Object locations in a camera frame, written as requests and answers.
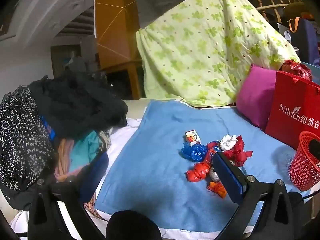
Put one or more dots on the green floral quilt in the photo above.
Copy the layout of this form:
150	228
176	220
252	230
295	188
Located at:
200	55

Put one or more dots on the blue plastic bag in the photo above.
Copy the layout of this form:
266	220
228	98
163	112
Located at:
196	152

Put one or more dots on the red paper bag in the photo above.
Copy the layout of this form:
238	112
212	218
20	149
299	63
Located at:
287	100

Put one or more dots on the blue blanket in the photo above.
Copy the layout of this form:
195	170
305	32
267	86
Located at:
155	167

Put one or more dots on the patterned beige cloth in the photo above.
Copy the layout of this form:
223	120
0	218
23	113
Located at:
105	138

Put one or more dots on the orange white medicine box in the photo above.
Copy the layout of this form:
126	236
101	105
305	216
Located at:
193	137

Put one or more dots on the silver crumpled wrapper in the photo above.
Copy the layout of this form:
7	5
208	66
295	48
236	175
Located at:
213	175

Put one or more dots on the orange wooden cabinet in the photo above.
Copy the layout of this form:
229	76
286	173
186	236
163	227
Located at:
112	30

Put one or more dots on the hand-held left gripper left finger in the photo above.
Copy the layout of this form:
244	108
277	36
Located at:
96	170

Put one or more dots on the shiny red plastic bag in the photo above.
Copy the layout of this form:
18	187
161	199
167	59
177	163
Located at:
297	68

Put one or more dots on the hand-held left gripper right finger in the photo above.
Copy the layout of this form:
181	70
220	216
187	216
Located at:
228	175

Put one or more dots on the black floral garment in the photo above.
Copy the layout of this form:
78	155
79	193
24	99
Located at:
20	142

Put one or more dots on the red mesh basket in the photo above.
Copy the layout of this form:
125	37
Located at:
302	170

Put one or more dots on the black fuzzy garment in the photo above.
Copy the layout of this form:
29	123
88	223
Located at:
82	107

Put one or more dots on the small orange plastic bag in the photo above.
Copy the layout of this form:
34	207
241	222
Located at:
217	188

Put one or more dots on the teal cloth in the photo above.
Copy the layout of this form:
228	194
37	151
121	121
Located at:
85	147

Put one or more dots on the pink striped cloth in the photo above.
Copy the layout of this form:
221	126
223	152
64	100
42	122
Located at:
62	162

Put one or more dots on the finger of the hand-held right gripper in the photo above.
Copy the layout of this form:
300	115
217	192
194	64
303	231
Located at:
315	150

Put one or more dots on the white crumpled tissue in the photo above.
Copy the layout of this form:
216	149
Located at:
228	142

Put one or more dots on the beige cushion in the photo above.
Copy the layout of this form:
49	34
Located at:
135	110

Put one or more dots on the pink pillow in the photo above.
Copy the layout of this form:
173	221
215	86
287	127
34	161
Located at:
255	97

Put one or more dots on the knotted red-orange plastic bag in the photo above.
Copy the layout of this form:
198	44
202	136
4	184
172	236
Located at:
197	171

